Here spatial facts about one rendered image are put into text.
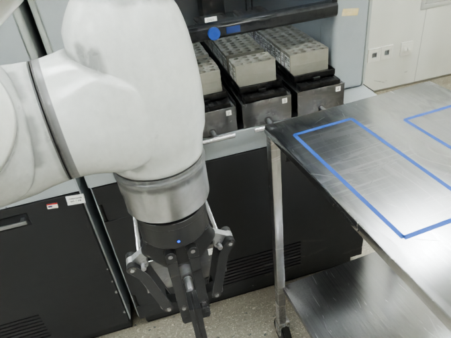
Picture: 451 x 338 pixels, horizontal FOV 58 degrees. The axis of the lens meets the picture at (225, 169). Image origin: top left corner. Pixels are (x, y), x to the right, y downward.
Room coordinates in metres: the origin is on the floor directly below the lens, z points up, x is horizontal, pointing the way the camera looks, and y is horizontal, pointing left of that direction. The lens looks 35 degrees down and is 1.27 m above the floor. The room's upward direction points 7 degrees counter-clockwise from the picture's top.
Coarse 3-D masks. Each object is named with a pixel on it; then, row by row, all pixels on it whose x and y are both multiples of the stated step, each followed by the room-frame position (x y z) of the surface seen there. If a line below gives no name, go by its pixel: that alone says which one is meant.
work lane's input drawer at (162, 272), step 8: (208, 208) 0.55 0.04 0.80; (208, 216) 0.53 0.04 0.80; (136, 224) 0.53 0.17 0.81; (136, 232) 0.51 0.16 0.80; (136, 240) 0.49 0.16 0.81; (208, 248) 0.46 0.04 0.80; (208, 256) 0.46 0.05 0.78; (152, 264) 0.44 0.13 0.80; (184, 264) 0.45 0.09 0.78; (208, 264) 0.46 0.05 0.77; (160, 272) 0.44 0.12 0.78; (168, 272) 0.45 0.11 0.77; (184, 272) 0.45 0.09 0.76; (208, 272) 0.46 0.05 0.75; (168, 280) 0.45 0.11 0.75; (184, 280) 0.44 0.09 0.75; (192, 280) 0.44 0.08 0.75; (192, 288) 0.42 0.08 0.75
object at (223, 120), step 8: (208, 104) 0.95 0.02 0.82; (216, 104) 0.94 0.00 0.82; (224, 104) 0.94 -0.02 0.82; (232, 104) 0.95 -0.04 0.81; (208, 112) 0.92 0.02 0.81; (216, 112) 0.93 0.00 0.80; (224, 112) 0.93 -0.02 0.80; (232, 112) 0.93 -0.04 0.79; (208, 120) 0.92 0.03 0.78; (216, 120) 0.93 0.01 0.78; (224, 120) 0.93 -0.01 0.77; (232, 120) 0.93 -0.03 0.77; (208, 128) 0.92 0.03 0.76; (216, 128) 0.92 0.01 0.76; (224, 128) 0.93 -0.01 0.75; (232, 128) 0.93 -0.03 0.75; (208, 136) 0.92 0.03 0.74; (216, 136) 0.89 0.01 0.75; (224, 136) 0.89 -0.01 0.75; (232, 136) 0.89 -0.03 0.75
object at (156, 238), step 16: (144, 224) 0.31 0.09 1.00; (160, 224) 0.30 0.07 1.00; (176, 224) 0.30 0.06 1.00; (192, 224) 0.31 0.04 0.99; (208, 224) 0.34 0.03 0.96; (144, 240) 0.32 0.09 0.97; (160, 240) 0.30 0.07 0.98; (176, 240) 0.30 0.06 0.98; (192, 240) 0.31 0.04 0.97; (208, 240) 0.33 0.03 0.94; (160, 256) 0.32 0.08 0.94; (176, 256) 0.33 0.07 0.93
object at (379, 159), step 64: (320, 128) 0.75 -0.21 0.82; (384, 128) 0.72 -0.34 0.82; (448, 128) 0.69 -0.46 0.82; (384, 192) 0.52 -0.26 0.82; (448, 192) 0.50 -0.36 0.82; (384, 256) 0.39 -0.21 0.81; (448, 256) 0.37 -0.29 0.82; (320, 320) 0.65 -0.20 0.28; (384, 320) 0.63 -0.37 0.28; (448, 320) 0.28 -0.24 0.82
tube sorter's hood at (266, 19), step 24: (192, 0) 1.00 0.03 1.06; (216, 0) 1.01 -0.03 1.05; (240, 0) 1.02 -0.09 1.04; (264, 0) 1.03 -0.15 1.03; (288, 0) 1.04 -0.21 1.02; (312, 0) 1.06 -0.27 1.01; (336, 0) 1.07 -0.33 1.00; (192, 24) 1.00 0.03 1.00; (216, 24) 1.00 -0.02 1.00; (240, 24) 1.01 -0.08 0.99; (264, 24) 1.02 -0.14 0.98; (288, 24) 1.04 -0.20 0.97
